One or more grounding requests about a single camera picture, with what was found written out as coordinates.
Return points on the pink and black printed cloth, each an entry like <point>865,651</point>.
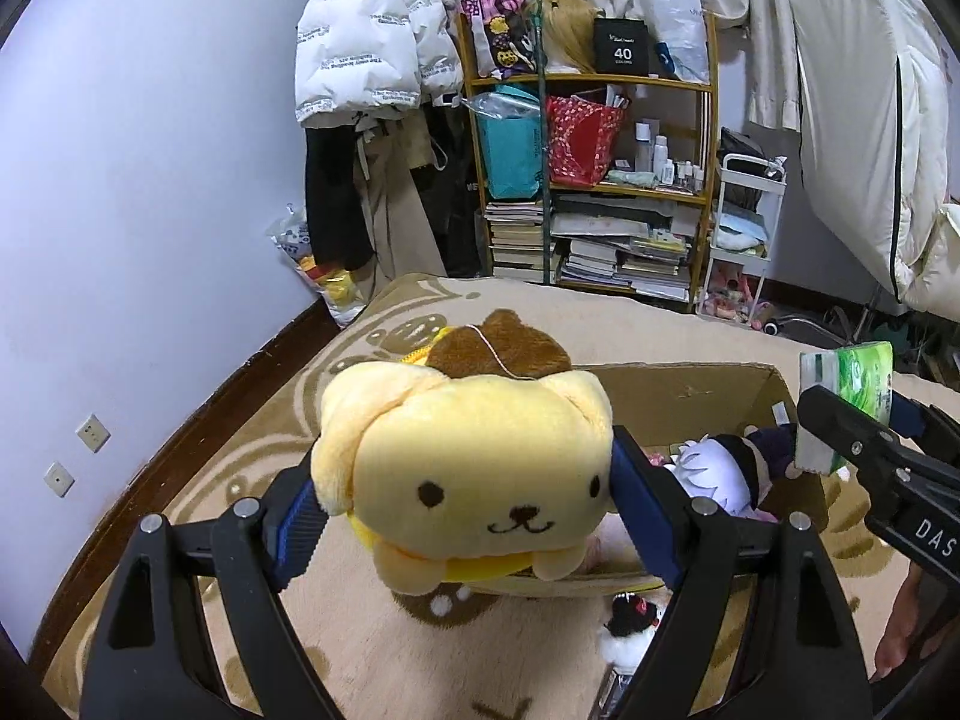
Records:
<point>499,22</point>

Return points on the white wall socket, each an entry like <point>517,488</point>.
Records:
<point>92,433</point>
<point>58,479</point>

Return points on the red patterned bag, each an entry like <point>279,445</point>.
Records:
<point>581,142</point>

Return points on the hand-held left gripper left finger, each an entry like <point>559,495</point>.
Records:
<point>300,532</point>

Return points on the white plastic bag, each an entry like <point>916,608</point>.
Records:
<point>675,15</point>

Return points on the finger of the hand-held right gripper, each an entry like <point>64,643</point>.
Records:
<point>930,427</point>
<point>844,424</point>

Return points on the stacks of books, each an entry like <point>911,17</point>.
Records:
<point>517,232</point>

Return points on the printed cardboard box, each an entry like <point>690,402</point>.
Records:
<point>675,405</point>

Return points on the white trolley cart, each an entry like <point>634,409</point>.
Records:
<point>750,160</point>

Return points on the white duvet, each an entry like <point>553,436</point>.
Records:
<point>847,90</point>

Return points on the beige hanging trousers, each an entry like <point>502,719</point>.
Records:
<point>405,210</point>

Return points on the person's right hand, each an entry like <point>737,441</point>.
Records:
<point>900,615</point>

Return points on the plastic bag with yellow items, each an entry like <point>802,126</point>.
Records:
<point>337,292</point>

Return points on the black box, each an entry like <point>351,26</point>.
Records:
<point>621,49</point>

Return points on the black and white plush toy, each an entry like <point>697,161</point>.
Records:
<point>626,630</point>

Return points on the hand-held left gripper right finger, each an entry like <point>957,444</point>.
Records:
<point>645,510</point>

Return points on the light blue cloth bundle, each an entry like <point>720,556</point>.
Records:
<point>739,232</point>

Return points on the group of cosmetic bottles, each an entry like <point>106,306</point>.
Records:
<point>645,146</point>

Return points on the wooden shelf rack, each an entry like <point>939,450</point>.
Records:
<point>660,79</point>

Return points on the teal bag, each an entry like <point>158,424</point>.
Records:
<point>510,157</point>

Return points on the blond wig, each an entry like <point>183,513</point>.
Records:
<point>570,37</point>

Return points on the purple-haired plush doll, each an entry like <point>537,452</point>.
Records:
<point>712,472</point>

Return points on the green tissue pack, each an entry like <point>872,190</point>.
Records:
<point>862,375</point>

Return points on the black hanging garment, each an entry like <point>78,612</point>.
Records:
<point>330,195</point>
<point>450,202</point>

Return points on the beige flower blanket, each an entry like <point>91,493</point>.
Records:
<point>247,457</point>

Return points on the white puffer jacket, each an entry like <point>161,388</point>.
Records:
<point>360,37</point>

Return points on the dark bag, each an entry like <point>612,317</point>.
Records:
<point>746,180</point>

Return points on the yellow dog plush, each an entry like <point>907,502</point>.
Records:
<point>465,465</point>

